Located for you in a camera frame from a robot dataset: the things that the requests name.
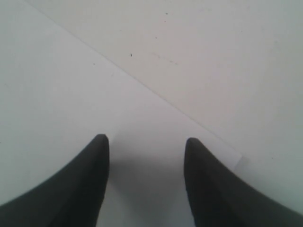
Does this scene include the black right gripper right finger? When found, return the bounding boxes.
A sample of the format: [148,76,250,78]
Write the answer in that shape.
[184,138,303,227]

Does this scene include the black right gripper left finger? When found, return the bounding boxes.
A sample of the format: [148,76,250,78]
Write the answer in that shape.
[0,134,109,227]

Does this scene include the white paper with square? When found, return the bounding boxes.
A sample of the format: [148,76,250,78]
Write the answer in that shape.
[0,0,241,227]

